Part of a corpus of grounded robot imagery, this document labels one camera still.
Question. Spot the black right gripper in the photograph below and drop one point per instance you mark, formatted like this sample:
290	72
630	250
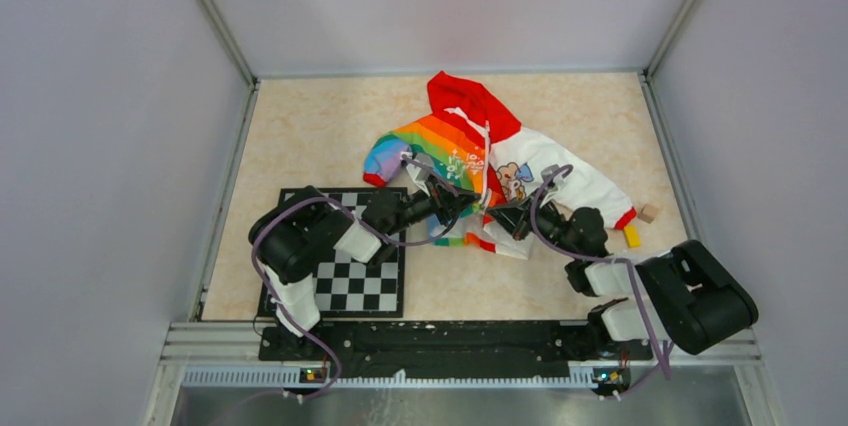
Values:
517	218

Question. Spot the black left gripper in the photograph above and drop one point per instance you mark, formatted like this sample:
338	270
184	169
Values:
441	200

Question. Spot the rainbow and white kids jacket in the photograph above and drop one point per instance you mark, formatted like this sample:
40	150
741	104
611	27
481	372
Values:
471	139

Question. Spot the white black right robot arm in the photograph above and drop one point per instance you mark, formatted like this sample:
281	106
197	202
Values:
684	295

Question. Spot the yellow small block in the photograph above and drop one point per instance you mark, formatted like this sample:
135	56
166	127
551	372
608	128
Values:
632	236

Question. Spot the beige wooden small block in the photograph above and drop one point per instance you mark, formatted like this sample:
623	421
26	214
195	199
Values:
649	213

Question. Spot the black white checkerboard mat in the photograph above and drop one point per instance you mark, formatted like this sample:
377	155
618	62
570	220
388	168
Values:
345	288

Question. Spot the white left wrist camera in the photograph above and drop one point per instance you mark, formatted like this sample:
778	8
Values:
419	167

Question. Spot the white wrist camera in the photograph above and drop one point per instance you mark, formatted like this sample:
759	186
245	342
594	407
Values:
419	167
551	174

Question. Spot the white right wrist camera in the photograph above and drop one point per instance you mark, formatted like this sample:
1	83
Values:
551	174

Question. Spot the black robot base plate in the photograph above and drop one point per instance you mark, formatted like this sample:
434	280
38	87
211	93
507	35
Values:
440	349

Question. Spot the aluminium frame rail front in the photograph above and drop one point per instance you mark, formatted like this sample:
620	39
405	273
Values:
721	381

